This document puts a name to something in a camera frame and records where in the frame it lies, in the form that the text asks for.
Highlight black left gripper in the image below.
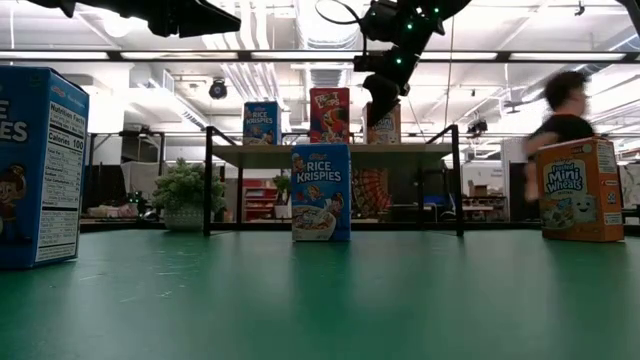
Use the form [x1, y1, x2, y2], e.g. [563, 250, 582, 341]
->
[144, 0, 242, 39]

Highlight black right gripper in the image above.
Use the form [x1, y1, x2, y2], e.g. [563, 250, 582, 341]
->
[353, 0, 451, 128]

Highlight orange Mini Wheats cereal box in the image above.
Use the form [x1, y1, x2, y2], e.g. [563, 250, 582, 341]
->
[534, 137, 626, 244]
[363, 101, 403, 146]

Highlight red Froot Loops cereal box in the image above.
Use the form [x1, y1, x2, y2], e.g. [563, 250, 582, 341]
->
[309, 87, 351, 145]

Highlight blue Rice Krispies cereal box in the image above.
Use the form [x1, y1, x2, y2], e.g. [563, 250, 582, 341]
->
[0, 64, 90, 271]
[242, 101, 283, 147]
[290, 143, 352, 243]

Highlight orange patterned panel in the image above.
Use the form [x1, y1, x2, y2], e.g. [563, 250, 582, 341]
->
[351, 167, 394, 220]

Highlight brown cardboard box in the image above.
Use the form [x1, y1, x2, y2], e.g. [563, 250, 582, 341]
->
[467, 179, 494, 199]

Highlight small background potted plant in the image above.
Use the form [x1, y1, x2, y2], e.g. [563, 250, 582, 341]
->
[272, 173, 293, 220]

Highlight red storage shelving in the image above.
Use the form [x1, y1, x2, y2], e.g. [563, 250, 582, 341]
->
[242, 178, 279, 221]

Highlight green potted artificial plant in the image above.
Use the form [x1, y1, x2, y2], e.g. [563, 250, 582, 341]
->
[151, 157, 227, 232]

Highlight person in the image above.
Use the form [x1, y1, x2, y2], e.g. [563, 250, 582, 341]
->
[522, 69, 597, 204]

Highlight green table mat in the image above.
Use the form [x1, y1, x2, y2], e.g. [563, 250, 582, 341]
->
[0, 228, 640, 360]

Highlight wooden shelf with black frame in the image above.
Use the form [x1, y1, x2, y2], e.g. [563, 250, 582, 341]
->
[202, 123, 465, 238]

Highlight black overhead frame beam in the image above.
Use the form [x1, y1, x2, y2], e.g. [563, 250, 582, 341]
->
[0, 48, 640, 65]

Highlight black hanging dome camera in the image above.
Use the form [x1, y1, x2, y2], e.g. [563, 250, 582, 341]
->
[208, 78, 229, 101]

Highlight black aluminium table frame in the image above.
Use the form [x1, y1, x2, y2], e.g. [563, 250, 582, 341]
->
[79, 219, 640, 233]

